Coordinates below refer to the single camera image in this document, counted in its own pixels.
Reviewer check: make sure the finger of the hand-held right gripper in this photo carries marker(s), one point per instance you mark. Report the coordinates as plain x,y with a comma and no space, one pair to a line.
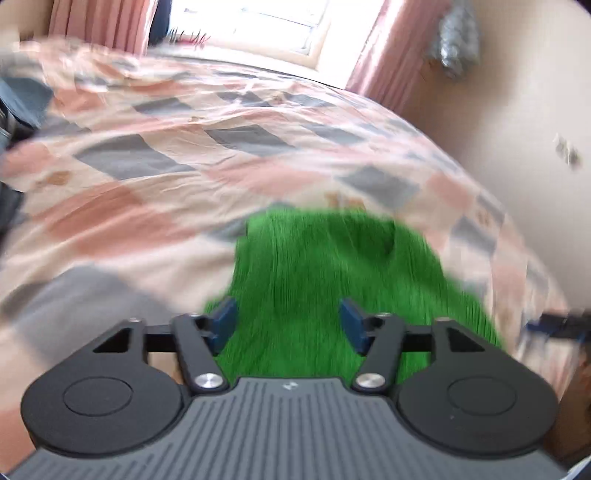
558,324

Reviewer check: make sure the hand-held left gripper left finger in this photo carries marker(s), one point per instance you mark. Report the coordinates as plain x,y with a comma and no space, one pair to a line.
222,323

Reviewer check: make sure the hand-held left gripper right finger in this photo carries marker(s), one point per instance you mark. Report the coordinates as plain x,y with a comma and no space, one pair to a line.
354,325

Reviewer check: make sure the green knitted sweater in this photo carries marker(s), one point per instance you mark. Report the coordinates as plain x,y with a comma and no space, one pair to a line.
323,277

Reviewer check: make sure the pink grey checkered quilt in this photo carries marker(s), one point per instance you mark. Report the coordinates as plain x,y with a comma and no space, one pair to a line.
175,184

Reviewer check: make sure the dark blue cloth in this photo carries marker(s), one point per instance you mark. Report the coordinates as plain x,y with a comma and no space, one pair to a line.
21,108

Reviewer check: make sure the window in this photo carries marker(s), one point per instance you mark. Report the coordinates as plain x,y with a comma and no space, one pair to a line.
277,23

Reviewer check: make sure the small wall decoration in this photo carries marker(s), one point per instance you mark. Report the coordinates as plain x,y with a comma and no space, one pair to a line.
567,150

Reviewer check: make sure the silver foil wall decoration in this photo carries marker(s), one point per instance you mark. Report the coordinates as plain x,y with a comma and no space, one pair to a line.
455,41

